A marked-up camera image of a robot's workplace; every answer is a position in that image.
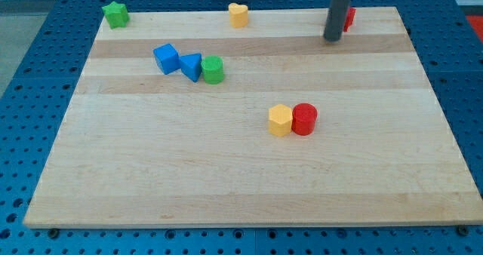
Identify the wooden board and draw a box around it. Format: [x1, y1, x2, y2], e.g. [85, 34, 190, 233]
[23, 7, 482, 229]

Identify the yellow hexagon block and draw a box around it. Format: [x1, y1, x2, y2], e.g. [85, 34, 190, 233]
[268, 104, 293, 137]

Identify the green cylinder block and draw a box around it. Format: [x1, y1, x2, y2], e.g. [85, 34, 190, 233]
[201, 56, 225, 84]

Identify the red cylinder block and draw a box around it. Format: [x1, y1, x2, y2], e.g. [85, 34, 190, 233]
[291, 103, 318, 136]

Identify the blue triangle block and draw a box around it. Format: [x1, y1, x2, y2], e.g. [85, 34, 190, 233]
[179, 53, 202, 82]

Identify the blue cube block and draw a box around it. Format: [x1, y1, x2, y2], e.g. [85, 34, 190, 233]
[153, 44, 180, 75]

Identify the yellow heart block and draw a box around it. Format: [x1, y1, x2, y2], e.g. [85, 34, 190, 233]
[228, 3, 248, 29]

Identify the red block behind rod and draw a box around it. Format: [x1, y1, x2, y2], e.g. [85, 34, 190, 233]
[343, 7, 356, 32]

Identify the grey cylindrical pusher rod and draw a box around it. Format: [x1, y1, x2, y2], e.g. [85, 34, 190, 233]
[323, 0, 351, 42]

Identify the green star block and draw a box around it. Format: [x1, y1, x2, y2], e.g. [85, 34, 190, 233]
[101, 2, 130, 29]

